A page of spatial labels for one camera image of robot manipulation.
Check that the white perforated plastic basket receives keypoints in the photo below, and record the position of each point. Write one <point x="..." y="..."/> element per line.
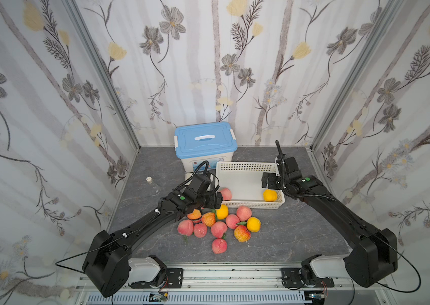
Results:
<point x="244" y="180"/>

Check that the orange peach middle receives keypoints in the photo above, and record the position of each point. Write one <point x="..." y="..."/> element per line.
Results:
<point x="209" y="219"/>

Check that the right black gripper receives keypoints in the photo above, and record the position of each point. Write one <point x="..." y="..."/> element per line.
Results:
<point x="283" y="172"/>

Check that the small green circuit board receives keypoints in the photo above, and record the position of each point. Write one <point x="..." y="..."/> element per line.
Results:
<point x="158" y="297"/>

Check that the orange red peach right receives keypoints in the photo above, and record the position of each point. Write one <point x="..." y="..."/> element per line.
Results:
<point x="242" y="234"/>

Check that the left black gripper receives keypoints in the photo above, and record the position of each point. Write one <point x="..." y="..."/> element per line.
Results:
<point x="210" y="199"/>

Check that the pink peach lower left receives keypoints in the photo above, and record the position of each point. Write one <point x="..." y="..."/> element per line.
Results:
<point x="200" y="230"/>

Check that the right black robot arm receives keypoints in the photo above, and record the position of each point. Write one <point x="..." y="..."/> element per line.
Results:
<point x="373" y="253"/>

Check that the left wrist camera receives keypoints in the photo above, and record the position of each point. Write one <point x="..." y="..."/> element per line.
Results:
<point x="201" y="182"/>

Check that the pink peach far left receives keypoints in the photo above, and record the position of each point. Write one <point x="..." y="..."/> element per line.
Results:
<point x="185" y="227"/>

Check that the pink peach top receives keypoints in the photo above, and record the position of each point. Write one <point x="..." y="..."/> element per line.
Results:
<point x="226" y="194"/>

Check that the small glass flask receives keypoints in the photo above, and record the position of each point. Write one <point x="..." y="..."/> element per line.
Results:
<point x="154" y="188"/>

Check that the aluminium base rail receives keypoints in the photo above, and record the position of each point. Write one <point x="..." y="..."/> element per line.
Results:
<point x="250" y="273"/>

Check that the pink peach upper right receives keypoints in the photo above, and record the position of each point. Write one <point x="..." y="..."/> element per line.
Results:
<point x="244" y="213"/>

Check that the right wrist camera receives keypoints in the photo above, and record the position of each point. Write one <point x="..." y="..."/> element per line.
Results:
<point x="291" y="168"/>

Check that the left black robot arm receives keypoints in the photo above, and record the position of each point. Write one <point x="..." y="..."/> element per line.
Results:
<point x="109" y="264"/>

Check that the pink peach lower middle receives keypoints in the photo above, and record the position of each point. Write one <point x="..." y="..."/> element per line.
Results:
<point x="218" y="229"/>

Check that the blue lid storage box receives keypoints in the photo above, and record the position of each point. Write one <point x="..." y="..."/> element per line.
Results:
<point x="212" y="142"/>

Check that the pink peach centre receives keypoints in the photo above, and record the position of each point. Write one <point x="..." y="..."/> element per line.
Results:
<point x="232" y="221"/>

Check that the orange pink peach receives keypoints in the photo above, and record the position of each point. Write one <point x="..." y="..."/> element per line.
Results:
<point x="195" y="216"/>

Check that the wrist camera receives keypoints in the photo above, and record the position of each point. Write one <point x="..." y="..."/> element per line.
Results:
<point x="201" y="182"/>
<point x="291" y="168"/>

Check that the pink peach bottom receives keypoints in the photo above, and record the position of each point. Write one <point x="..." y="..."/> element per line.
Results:
<point x="219" y="246"/>

